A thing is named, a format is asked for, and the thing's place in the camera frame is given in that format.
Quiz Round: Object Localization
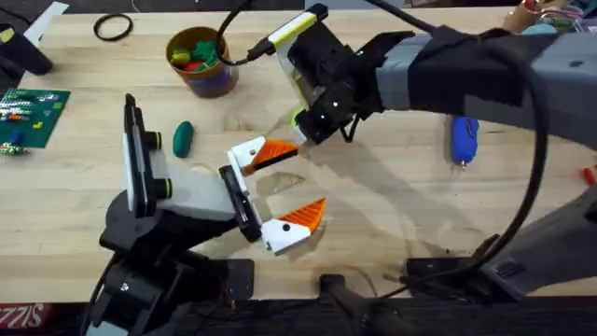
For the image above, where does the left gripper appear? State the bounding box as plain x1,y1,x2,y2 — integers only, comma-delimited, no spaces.
99,135,328,262

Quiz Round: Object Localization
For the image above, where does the orange ribbed wedge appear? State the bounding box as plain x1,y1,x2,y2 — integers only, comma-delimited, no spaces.
242,139,300,176

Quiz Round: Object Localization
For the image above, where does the green vegetable toy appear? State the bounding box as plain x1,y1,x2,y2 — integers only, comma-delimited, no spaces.
172,119,195,160

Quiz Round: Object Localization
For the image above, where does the blue electric screwdriver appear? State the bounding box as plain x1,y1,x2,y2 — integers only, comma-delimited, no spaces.
450,116,480,171

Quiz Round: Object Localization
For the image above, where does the right wrist upright plate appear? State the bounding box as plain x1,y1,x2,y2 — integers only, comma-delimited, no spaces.
268,3,330,113

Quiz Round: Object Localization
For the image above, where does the wrist upright plate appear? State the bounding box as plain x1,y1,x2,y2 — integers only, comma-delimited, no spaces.
120,92,174,219
268,3,330,113

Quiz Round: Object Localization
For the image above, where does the brown tub with toys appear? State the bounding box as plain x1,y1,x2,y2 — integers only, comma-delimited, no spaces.
165,25,240,100

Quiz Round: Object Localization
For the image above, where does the left wrist upright plate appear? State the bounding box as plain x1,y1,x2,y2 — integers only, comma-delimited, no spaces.
120,92,174,219

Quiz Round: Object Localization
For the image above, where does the green board with blocks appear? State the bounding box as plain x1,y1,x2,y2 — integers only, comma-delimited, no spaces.
0,87,72,156

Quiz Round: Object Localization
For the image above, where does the heap of tape rolls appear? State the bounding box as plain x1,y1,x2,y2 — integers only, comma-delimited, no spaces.
502,0,597,36

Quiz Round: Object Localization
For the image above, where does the white paper sheet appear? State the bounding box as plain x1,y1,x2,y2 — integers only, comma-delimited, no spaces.
22,0,71,48

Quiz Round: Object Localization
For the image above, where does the thin black camera cable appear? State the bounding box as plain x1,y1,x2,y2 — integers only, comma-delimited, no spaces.
215,0,281,67

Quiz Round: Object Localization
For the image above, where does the black stand post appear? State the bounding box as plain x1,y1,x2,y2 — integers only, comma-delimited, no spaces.
318,273,374,336

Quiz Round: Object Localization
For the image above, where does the black rubber ring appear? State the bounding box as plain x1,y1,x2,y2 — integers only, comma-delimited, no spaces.
92,12,135,43

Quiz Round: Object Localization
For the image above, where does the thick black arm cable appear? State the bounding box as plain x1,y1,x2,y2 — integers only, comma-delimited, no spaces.
363,0,550,300

